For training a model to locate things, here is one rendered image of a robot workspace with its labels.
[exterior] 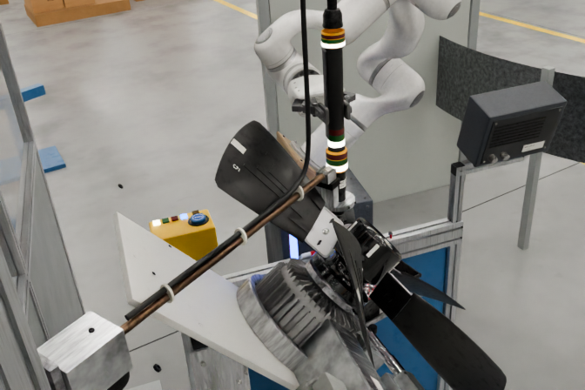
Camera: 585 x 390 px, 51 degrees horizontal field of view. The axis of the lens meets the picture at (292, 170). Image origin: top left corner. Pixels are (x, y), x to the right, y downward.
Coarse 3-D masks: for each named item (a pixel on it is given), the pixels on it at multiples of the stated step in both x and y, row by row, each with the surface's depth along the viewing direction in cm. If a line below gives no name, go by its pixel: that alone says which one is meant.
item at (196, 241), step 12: (156, 228) 160; (168, 228) 159; (180, 228) 159; (192, 228) 159; (204, 228) 158; (168, 240) 156; (180, 240) 157; (192, 240) 158; (204, 240) 159; (216, 240) 161; (192, 252) 160; (204, 252) 161
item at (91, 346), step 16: (80, 320) 83; (96, 320) 83; (64, 336) 81; (80, 336) 81; (96, 336) 80; (112, 336) 80; (48, 352) 78; (64, 352) 78; (80, 352) 78; (96, 352) 78; (112, 352) 81; (128, 352) 83; (48, 368) 75; (64, 368) 76; (80, 368) 77; (96, 368) 79; (112, 368) 81; (128, 368) 84; (64, 384) 77; (80, 384) 77; (96, 384) 80; (112, 384) 82
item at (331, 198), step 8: (320, 168) 122; (328, 176) 120; (320, 184) 123; (328, 184) 121; (336, 184) 122; (328, 192) 124; (336, 192) 124; (328, 200) 125; (336, 200) 125; (344, 200) 127; (352, 200) 127; (328, 208) 126; (336, 208) 126; (344, 208) 126
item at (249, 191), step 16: (256, 128) 124; (240, 144) 118; (256, 144) 121; (272, 144) 124; (224, 160) 112; (240, 160) 115; (256, 160) 118; (272, 160) 121; (288, 160) 124; (224, 176) 111; (240, 176) 114; (256, 176) 116; (272, 176) 119; (288, 176) 121; (240, 192) 112; (256, 192) 115; (272, 192) 117; (256, 208) 114; (288, 208) 118; (304, 208) 120; (320, 208) 122; (288, 224) 118; (304, 224) 120
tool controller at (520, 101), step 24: (480, 96) 177; (504, 96) 177; (528, 96) 177; (552, 96) 178; (480, 120) 174; (504, 120) 172; (528, 120) 175; (552, 120) 179; (480, 144) 177; (504, 144) 179; (528, 144) 183
